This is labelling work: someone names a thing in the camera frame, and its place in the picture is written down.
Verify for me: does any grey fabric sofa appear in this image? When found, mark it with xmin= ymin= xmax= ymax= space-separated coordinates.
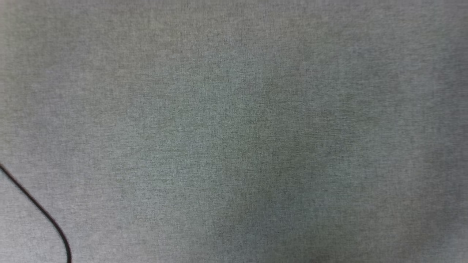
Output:
xmin=0 ymin=0 xmax=468 ymax=263

